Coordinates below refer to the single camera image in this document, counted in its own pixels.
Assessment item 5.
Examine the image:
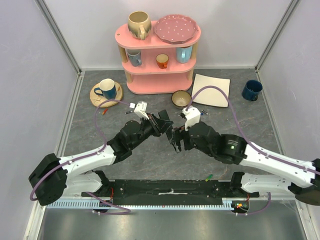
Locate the light blue mug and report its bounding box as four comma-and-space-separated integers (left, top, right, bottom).
176, 45, 193, 64

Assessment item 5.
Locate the white slotted cable duct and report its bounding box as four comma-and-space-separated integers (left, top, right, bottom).
46, 198, 234, 211

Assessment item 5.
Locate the pink three-tier shelf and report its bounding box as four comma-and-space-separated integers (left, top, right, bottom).
115, 20, 201, 95

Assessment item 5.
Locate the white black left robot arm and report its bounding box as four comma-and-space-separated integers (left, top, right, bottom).
28, 110, 173, 206

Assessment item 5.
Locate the small orange cup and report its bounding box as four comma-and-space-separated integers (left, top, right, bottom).
156, 53, 169, 69

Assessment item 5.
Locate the white square plate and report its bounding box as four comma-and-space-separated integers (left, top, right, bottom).
191, 73, 231, 108

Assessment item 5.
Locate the pink polka dot plate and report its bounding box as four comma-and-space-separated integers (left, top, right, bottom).
154, 14, 199, 44

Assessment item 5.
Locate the green yellow battery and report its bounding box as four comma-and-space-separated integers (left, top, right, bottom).
205, 174, 213, 182

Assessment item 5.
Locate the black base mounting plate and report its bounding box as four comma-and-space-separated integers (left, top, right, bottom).
96, 179, 260, 198

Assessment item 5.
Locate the dark blue mug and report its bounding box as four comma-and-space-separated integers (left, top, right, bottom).
241, 79, 263, 102

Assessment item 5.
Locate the grey blue mug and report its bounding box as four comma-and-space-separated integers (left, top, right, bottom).
126, 49, 142, 67

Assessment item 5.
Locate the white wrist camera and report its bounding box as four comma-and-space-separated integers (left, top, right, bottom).
182, 105, 201, 131
129, 101, 149, 120

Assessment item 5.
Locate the brown ceramic bowl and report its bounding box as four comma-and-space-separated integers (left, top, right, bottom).
171, 90, 192, 109

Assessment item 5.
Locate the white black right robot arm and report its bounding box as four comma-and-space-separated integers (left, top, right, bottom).
166, 121, 320, 206

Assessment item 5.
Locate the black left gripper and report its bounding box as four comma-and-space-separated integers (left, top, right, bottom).
130, 112, 174, 149

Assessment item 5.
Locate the black remote control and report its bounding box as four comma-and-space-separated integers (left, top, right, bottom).
158, 109, 176, 149

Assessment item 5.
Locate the teal mug cream inside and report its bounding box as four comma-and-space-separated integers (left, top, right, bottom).
93, 78, 117, 100

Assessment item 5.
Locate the beige ceramic mug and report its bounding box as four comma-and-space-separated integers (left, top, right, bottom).
127, 11, 152, 40

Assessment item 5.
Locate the round beige patterned plate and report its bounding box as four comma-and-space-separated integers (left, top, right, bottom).
89, 82, 124, 108

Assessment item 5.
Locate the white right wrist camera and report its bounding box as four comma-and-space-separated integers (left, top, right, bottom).
182, 105, 201, 131

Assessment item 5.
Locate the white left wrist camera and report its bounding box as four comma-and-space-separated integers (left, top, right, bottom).
129, 101, 149, 120

